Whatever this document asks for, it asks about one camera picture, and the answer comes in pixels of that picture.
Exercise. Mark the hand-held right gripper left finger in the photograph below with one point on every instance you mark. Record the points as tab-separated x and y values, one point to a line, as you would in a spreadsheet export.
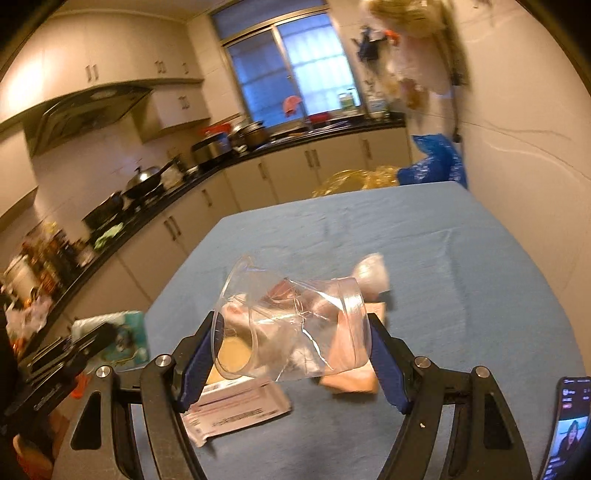
198	364

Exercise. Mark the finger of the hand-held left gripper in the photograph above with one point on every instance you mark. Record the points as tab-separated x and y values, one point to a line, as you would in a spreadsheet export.
99	339

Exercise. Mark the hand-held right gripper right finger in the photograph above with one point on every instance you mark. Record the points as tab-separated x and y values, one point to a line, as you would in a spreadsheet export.
390	369

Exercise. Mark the white plastic bag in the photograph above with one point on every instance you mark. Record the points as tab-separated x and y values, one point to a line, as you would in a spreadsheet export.
420	50
371	274

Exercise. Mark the clear plastic cup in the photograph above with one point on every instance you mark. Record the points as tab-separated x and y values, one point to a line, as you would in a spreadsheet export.
300	332

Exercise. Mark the teal printed packet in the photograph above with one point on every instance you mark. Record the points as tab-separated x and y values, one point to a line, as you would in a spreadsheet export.
131	327

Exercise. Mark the round beige disc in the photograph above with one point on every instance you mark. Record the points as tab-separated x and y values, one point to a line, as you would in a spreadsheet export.
233	357

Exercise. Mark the white printed paper packet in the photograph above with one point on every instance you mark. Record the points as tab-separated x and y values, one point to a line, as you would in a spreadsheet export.
240	406

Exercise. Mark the white plastic bags on counter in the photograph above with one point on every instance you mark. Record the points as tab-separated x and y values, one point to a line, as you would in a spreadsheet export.
25	316

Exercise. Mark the cluster of condiment bottles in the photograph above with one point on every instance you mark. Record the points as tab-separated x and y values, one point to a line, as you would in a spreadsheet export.
51	254

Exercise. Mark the blue tablecloth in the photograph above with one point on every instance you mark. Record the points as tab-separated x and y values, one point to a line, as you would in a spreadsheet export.
438	277

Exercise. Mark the green cloth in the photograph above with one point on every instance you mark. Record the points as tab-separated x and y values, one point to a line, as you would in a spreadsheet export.
108	235

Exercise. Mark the black frying pan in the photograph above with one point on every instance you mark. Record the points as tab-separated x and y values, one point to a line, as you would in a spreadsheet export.
104	210

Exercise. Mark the wok with metal lid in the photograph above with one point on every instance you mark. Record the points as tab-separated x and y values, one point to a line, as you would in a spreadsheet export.
145	177

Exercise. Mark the black smartphone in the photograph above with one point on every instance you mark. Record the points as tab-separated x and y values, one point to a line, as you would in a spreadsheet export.
570	438

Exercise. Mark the yellow plastic bag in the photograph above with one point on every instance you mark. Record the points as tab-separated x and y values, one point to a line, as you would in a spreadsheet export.
351	180

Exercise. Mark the blue plastic bag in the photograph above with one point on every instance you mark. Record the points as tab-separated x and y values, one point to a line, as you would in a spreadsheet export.
434	161

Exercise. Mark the cream lower cabinets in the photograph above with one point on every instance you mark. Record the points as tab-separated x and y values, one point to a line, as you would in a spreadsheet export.
295	170

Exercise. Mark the cream cabinets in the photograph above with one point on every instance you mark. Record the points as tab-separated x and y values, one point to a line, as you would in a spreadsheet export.
69	50
295	170

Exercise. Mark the range hood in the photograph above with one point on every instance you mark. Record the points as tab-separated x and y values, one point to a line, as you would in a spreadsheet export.
83	113

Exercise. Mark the black kitchen countertop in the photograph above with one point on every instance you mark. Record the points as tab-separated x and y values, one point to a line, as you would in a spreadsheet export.
277	142

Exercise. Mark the stacked metal pots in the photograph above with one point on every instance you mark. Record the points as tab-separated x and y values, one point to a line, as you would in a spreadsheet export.
251	134

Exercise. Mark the red basin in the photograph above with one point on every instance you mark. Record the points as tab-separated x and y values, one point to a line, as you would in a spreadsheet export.
321	118

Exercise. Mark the green jar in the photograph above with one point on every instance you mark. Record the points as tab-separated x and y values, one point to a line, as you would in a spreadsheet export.
345	101

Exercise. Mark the pink hanging cloth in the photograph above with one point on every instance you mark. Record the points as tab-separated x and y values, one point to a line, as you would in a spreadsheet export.
291	104

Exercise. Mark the cream upper cabinets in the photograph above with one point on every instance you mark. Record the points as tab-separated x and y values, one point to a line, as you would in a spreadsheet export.
69	50

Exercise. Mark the white hanging plastic bag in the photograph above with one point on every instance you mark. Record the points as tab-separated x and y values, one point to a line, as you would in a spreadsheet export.
420	50

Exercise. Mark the kitchen window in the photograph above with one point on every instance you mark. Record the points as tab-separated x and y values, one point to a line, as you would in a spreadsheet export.
300	60

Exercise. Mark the blue hanging item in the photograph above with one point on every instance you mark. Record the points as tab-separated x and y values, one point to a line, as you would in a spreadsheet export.
368	46

